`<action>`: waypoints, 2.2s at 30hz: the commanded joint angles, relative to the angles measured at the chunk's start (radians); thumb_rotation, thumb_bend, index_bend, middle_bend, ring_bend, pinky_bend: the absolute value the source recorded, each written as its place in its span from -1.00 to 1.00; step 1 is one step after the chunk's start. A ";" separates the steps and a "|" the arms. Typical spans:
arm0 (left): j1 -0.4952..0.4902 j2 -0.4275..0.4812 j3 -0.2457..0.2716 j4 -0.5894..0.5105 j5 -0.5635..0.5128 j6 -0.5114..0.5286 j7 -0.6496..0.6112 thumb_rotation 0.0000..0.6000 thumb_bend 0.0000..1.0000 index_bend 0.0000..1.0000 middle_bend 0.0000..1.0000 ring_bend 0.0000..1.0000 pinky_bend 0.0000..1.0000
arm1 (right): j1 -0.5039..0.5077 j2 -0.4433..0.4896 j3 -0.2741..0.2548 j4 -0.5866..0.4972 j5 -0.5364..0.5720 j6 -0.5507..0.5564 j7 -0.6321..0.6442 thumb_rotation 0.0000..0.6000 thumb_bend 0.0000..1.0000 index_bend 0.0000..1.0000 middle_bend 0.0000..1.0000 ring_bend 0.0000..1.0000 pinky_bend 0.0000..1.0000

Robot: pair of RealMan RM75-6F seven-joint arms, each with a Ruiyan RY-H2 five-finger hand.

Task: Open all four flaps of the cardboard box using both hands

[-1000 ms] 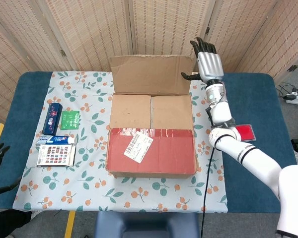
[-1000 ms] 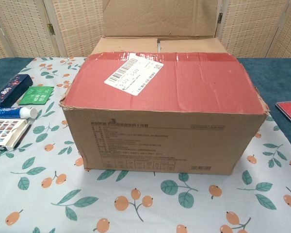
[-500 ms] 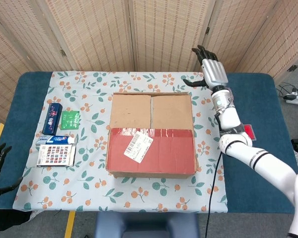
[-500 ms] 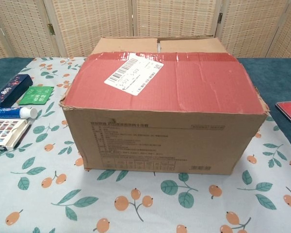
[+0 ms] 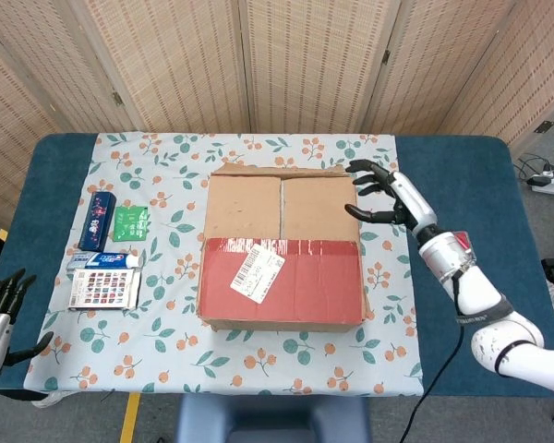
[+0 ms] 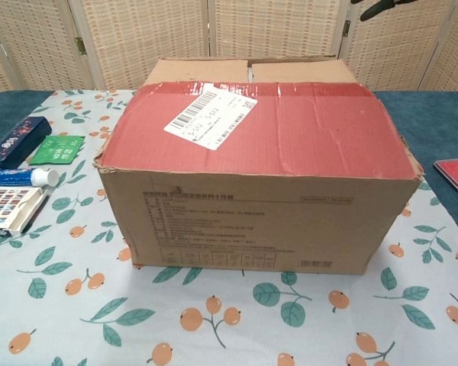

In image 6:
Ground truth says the green sachet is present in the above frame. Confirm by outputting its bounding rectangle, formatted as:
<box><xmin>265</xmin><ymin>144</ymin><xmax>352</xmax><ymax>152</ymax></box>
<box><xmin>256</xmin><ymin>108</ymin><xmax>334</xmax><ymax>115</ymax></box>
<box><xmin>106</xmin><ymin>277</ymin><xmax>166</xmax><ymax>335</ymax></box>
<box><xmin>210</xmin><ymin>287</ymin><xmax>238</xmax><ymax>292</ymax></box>
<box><xmin>27</xmin><ymin>134</ymin><xmax>86</xmax><ymax>165</ymax></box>

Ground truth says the brown cardboard box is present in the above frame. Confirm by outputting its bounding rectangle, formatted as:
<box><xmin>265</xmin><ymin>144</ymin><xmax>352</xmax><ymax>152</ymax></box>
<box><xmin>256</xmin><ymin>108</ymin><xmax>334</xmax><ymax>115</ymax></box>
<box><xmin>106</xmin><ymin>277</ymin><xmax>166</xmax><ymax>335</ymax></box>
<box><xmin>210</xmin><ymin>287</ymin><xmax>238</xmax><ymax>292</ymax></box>
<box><xmin>90</xmin><ymin>54</ymin><xmax>425</xmax><ymax>278</ymax></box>

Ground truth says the floral fruit print tablecloth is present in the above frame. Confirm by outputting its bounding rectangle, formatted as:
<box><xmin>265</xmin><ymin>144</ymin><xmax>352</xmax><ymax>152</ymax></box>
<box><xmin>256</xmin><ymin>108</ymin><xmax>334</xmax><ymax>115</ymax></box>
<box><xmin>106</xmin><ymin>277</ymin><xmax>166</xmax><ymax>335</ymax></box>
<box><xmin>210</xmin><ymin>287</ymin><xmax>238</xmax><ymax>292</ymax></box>
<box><xmin>0</xmin><ymin>89</ymin><xmax>458</xmax><ymax>366</ymax></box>

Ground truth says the woven folding screen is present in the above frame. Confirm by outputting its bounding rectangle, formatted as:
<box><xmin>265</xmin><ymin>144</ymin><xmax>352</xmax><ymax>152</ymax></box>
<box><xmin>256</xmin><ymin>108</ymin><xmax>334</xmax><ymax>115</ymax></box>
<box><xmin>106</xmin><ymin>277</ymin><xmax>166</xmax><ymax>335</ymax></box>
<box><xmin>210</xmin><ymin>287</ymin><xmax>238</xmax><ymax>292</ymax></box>
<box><xmin>0</xmin><ymin>0</ymin><xmax>458</xmax><ymax>98</ymax></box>

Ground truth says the blue white toothpaste box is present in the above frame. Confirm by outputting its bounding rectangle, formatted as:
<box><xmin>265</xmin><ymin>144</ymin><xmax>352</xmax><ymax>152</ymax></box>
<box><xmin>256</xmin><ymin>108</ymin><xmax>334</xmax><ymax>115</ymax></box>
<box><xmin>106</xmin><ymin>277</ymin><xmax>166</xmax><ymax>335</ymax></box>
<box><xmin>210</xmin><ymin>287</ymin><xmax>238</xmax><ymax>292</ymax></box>
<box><xmin>0</xmin><ymin>167</ymin><xmax>60</xmax><ymax>188</ymax></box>

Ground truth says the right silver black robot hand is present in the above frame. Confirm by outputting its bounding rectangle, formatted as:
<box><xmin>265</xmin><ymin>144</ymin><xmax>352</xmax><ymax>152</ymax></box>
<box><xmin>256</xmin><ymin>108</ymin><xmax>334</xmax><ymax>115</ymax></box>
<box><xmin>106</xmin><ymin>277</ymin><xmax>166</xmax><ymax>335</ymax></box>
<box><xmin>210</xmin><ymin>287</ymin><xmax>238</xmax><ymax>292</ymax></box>
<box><xmin>359</xmin><ymin>0</ymin><xmax>396</xmax><ymax>22</ymax></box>

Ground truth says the white box with picture grid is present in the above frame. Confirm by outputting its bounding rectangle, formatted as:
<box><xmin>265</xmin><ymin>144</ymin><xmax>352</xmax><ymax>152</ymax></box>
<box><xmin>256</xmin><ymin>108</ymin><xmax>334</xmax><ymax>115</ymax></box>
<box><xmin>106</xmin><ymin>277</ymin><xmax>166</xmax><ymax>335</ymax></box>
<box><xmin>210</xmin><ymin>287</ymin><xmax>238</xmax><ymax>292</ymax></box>
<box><xmin>0</xmin><ymin>185</ymin><xmax>50</xmax><ymax>238</ymax></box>

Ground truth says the navy blue carton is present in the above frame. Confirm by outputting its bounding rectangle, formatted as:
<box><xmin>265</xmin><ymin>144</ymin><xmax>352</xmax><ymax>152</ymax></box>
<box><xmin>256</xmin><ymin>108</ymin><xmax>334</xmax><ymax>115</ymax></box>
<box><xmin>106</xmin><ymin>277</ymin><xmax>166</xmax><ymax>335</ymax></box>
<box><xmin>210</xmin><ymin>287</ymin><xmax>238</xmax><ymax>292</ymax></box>
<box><xmin>0</xmin><ymin>116</ymin><xmax>53</xmax><ymax>171</ymax></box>

